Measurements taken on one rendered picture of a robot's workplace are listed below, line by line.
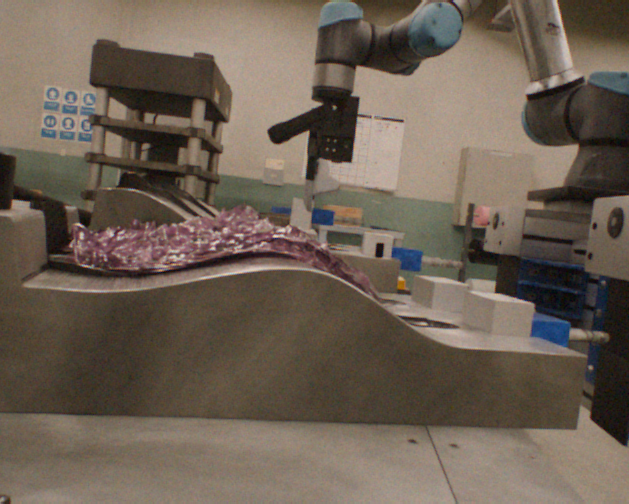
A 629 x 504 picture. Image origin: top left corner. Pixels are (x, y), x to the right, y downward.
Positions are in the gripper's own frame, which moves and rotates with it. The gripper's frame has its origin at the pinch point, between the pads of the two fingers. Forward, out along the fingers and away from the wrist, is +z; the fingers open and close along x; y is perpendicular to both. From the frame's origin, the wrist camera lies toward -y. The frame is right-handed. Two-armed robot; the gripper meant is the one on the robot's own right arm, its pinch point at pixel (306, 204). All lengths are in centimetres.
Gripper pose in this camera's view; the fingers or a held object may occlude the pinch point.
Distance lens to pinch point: 107.4
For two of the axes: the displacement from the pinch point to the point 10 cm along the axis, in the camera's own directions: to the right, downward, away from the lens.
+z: -1.2, 9.9, 0.5
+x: 0.5, -0.5, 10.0
